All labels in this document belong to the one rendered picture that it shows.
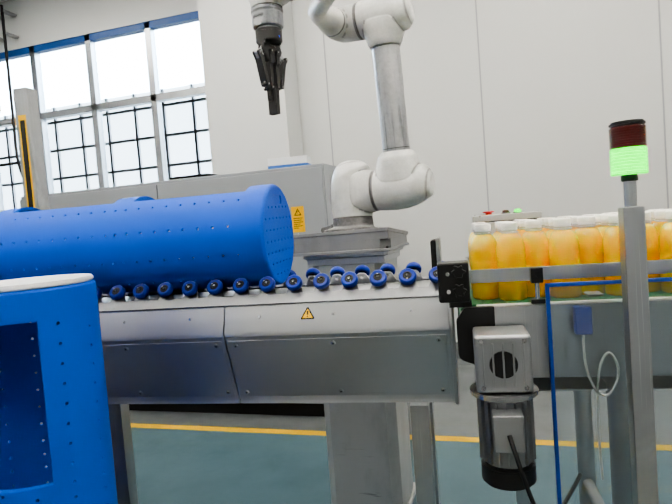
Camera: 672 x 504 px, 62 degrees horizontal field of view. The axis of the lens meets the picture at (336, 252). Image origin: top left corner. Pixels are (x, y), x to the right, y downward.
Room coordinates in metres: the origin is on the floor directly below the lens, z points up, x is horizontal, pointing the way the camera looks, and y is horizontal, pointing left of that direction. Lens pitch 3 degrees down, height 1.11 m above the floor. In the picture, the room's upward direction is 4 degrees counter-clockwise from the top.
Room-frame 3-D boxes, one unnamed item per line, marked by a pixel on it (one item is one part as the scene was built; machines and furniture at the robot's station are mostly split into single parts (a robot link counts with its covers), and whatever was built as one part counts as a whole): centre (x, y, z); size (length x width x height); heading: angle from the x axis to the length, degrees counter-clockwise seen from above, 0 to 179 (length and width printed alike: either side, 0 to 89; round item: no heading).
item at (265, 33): (1.62, 0.14, 1.62); 0.08 x 0.07 x 0.09; 146
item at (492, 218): (1.74, -0.53, 1.05); 0.20 x 0.10 x 0.10; 78
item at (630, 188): (1.07, -0.56, 1.18); 0.06 x 0.06 x 0.16
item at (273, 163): (3.42, 0.24, 1.48); 0.24 x 0.12 x 0.08; 80
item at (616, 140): (1.07, -0.56, 1.23); 0.06 x 0.06 x 0.04
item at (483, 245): (1.37, -0.36, 0.98); 0.07 x 0.07 x 0.17
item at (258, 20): (1.62, 0.14, 1.70); 0.09 x 0.09 x 0.06
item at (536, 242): (1.35, -0.48, 0.98); 0.07 x 0.07 x 0.17
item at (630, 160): (1.07, -0.56, 1.18); 0.06 x 0.06 x 0.05
